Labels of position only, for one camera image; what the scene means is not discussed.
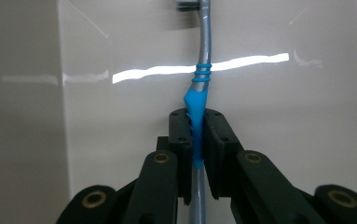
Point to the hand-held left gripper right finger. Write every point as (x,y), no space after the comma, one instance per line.
(219,140)

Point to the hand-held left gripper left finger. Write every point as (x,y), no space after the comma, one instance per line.
(179,130)

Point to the beige basin with grey rim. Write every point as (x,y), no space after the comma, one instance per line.
(104,124)

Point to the blue and grey toothbrush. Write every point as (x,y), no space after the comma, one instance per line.
(204,46)

